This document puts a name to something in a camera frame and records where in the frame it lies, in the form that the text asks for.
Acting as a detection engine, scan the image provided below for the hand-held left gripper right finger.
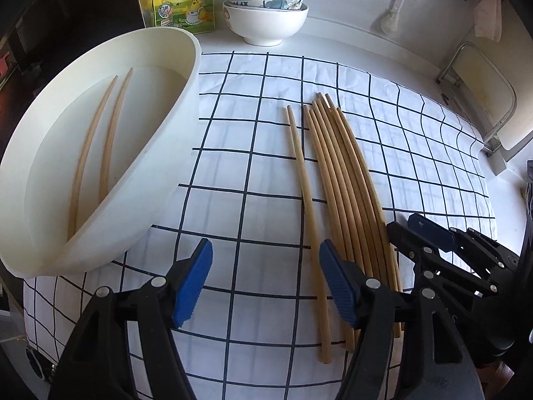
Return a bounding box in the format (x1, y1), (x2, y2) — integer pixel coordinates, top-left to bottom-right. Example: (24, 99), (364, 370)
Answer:
(318, 239), (486, 400)

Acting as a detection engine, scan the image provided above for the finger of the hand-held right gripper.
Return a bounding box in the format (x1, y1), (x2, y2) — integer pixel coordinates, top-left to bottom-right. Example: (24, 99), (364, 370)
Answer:
(408, 212), (520, 273)
(386, 221), (499, 299)

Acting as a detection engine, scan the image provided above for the white oval plastic container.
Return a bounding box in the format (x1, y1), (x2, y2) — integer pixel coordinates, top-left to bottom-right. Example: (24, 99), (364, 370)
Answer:
(0, 27), (201, 278)

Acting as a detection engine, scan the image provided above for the yellow seasoning pouch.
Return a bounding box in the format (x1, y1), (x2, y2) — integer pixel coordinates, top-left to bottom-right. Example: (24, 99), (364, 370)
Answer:
(151, 0), (217, 35)

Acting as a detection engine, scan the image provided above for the white black-checked cloth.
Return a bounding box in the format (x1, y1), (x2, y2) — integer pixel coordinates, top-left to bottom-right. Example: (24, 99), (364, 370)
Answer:
(23, 50), (496, 400)

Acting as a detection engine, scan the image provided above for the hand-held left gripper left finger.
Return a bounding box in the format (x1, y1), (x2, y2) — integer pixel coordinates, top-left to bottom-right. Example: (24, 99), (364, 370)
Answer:
(48, 238), (214, 400)

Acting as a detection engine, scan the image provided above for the bundle of wooden chopsticks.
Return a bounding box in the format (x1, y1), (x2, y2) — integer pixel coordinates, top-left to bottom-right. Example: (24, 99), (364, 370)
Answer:
(303, 92), (404, 353)

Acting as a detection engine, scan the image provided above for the plain white bowl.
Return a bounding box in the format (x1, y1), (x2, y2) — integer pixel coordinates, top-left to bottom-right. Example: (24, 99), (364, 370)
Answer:
(223, 1), (309, 46)

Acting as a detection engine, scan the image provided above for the black glass panel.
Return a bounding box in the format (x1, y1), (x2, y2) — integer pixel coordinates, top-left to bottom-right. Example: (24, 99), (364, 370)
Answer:
(17, 0), (146, 51)

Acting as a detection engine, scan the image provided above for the pale pink hanging cloth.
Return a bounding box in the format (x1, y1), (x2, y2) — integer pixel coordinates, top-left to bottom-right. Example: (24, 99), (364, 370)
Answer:
(474, 0), (504, 42)

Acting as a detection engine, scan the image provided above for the cream folding chair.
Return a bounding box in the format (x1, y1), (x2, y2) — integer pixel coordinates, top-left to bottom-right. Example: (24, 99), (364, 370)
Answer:
(435, 42), (519, 176)

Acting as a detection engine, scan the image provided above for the single wooden chopstick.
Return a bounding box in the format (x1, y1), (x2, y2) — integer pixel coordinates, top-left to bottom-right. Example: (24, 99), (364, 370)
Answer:
(68, 75), (119, 244)
(99, 67), (134, 205)
(285, 106), (331, 363)

